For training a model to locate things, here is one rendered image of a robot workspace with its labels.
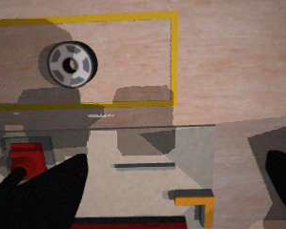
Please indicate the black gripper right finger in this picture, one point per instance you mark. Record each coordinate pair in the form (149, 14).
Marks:
(275, 166)

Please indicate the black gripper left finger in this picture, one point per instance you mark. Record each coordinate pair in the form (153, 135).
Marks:
(48, 201)

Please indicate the black wheel with grey rim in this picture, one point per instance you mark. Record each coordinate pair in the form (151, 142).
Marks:
(58, 63)

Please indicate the yellow rectangular outline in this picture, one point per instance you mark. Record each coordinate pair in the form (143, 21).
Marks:
(173, 14)

